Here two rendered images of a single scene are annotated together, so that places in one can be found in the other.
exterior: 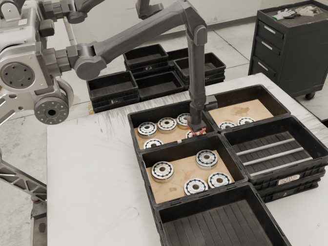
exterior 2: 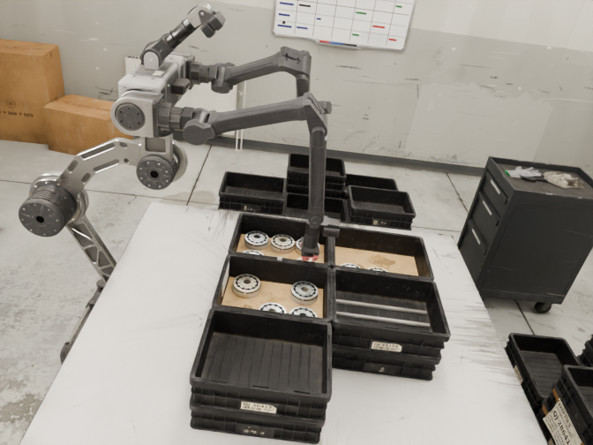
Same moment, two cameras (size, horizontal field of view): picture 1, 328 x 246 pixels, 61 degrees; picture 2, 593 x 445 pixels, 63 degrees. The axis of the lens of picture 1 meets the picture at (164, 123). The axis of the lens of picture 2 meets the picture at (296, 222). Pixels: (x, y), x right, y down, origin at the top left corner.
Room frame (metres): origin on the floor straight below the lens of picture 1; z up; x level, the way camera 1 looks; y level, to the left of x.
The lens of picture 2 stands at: (-0.52, -0.40, 2.04)
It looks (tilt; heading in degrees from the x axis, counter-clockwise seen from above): 32 degrees down; 11
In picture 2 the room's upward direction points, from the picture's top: 8 degrees clockwise
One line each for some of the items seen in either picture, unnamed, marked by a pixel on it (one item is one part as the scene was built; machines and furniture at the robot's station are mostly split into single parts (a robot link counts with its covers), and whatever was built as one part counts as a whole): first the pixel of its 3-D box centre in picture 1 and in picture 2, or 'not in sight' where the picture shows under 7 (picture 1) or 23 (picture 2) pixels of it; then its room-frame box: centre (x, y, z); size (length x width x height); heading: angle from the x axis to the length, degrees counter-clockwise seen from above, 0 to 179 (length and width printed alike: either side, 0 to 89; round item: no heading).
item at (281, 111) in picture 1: (240, 114); (377, 262); (1.15, -0.42, 0.87); 0.40 x 0.30 x 0.11; 102
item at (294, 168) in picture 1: (273, 145); (386, 302); (0.86, -0.49, 0.92); 0.40 x 0.30 x 0.02; 102
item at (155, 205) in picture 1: (190, 167); (275, 287); (0.78, -0.10, 0.92); 0.40 x 0.30 x 0.02; 102
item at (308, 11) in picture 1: (308, 10); (563, 178); (2.50, -1.39, 0.88); 0.29 x 0.22 x 0.03; 105
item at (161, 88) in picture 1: (158, 98); (311, 229); (2.13, 0.03, 0.31); 0.40 x 0.30 x 0.34; 105
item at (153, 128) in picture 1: (147, 128); (257, 237); (1.12, 0.09, 0.86); 0.10 x 0.10 x 0.01
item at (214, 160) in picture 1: (206, 157); (304, 290); (0.87, -0.19, 0.86); 0.10 x 0.10 x 0.01
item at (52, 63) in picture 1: (55, 62); (168, 116); (0.81, 0.32, 1.45); 0.09 x 0.08 x 0.12; 15
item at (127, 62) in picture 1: (147, 73); (311, 192); (2.51, 0.13, 0.37); 0.40 x 0.30 x 0.45; 105
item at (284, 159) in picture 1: (271, 153); (383, 313); (0.86, -0.49, 0.87); 0.40 x 0.30 x 0.11; 102
